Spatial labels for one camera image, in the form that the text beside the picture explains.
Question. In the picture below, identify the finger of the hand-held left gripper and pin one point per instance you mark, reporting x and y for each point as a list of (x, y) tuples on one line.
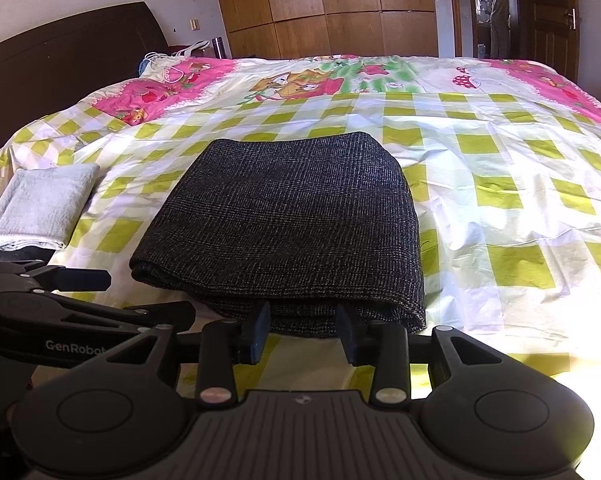
[(155, 314), (83, 279)]

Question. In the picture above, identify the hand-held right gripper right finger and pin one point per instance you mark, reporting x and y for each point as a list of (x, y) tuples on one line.
[(349, 337)]

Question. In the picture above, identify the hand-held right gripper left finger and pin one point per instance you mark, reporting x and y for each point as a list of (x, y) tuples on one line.
[(258, 335)]

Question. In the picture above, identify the dark grey knitted pants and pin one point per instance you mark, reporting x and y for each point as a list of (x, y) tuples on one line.
[(285, 220)]

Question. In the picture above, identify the folded grey towel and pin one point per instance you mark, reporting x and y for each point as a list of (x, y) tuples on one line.
[(40, 205)]

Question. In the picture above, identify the checked printed bed sheet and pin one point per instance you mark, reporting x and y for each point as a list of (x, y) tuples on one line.
[(480, 185)]

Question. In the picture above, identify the dark wooden headboard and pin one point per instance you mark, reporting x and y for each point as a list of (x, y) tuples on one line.
[(55, 55)]

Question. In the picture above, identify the grey metal bottle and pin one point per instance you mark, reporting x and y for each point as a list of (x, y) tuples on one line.
[(219, 47)]

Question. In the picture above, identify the wooden wardrobe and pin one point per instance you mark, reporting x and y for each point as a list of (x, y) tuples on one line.
[(325, 5)]

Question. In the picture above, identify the wooden door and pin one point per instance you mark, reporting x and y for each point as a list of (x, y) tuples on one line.
[(547, 15)]

